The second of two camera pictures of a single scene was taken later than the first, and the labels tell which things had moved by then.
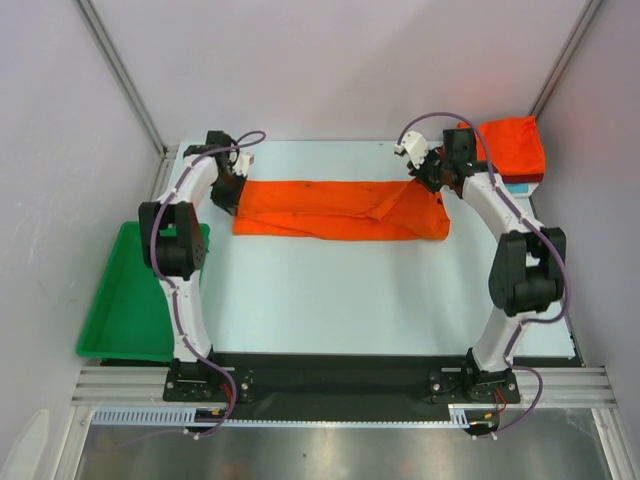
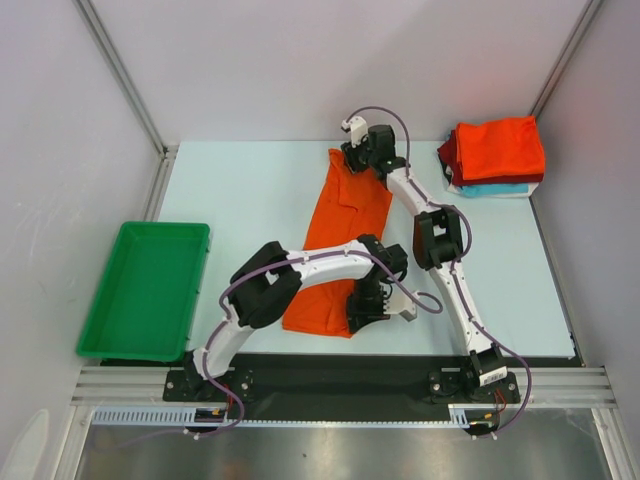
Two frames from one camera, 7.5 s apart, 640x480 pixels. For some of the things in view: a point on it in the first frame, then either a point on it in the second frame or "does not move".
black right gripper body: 430,173 -> 355,158
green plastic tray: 128,315 does not move
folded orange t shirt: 515,145 does not move
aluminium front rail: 139,386 does not move
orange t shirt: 394,209 -> 351,206
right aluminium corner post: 565,58 does not move
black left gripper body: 226,189 -> 366,301
